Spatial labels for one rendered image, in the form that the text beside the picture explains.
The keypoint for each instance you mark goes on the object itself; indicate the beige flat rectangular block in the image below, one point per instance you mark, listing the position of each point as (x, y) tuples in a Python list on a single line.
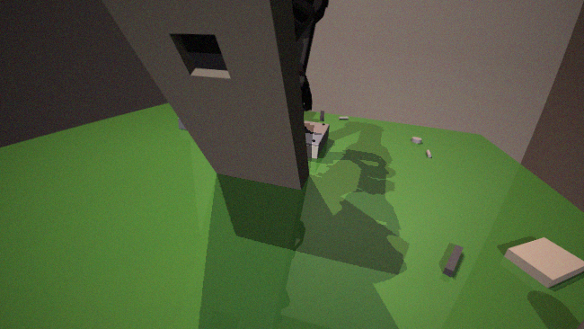
[(545, 261)]

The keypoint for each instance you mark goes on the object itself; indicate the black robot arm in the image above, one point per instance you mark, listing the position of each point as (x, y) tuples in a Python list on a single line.
[(303, 47)]

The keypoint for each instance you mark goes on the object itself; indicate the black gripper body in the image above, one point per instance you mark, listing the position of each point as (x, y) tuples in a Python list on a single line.
[(303, 13)]

